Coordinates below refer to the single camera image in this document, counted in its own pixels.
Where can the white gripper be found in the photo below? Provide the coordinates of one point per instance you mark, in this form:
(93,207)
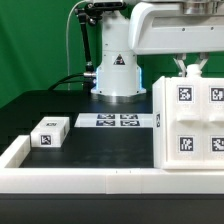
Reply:
(164,28)

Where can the white cabinet body box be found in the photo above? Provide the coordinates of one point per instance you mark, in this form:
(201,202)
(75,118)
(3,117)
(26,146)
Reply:
(160,126)

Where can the small white tagged block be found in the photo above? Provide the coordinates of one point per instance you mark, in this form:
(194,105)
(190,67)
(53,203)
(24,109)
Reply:
(50,132)

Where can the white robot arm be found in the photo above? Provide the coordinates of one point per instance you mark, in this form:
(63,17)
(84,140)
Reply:
(118,77)

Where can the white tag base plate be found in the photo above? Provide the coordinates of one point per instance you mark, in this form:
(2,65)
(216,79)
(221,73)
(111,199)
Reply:
(114,120)

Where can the white U-shaped fence frame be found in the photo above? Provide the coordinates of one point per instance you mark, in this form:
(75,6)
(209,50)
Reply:
(18,180)

